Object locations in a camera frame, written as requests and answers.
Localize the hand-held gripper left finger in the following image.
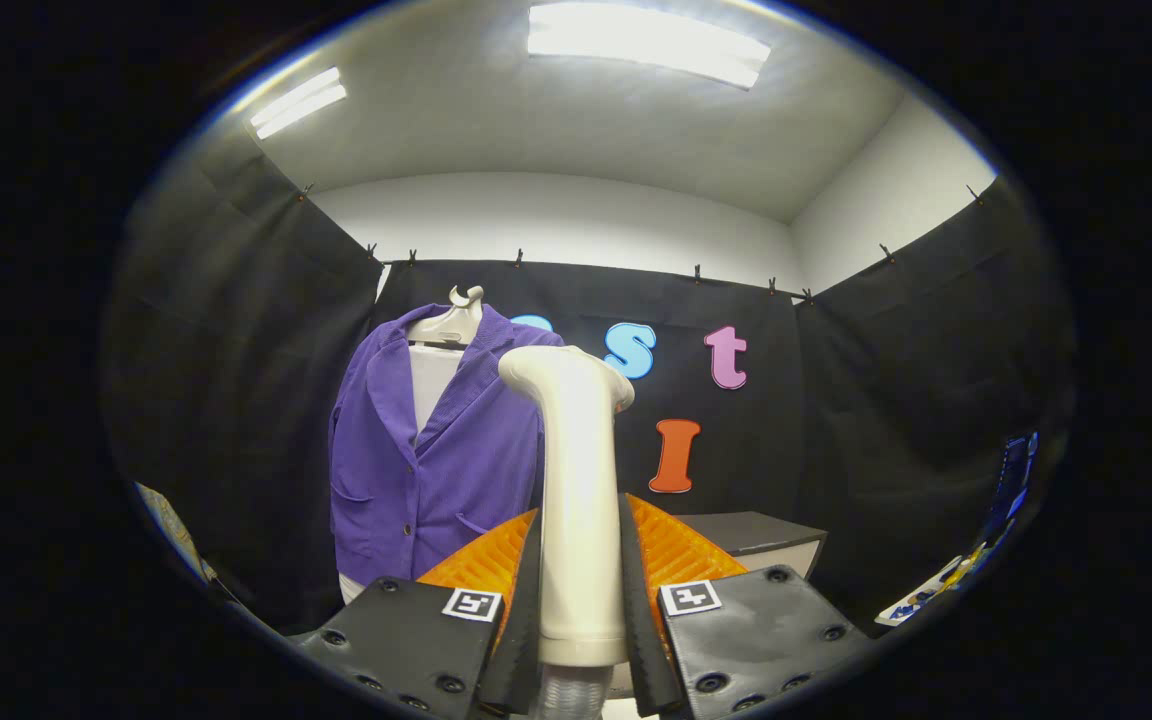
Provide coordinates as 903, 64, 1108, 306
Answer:
296, 507, 544, 719

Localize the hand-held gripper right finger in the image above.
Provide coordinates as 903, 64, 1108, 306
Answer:
619, 488, 877, 720

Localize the cream garment steamer with hose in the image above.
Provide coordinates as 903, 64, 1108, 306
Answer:
497, 345, 636, 720

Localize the purple corduroy jacket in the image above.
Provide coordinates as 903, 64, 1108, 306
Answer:
328, 303, 567, 588

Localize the cream plastic clothes hanger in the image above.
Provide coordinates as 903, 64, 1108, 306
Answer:
406, 285, 486, 348

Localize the grey drawer cabinet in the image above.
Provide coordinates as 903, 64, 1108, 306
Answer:
676, 510, 829, 581

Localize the colourful printed packet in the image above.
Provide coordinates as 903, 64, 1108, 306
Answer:
876, 545, 1002, 628

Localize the row of black clips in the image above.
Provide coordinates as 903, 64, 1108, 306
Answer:
298, 180, 987, 306

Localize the narrow ceiling light strip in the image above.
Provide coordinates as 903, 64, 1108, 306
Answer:
249, 67, 349, 141

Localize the large ceiling light panel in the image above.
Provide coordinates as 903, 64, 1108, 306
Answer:
526, 2, 773, 91

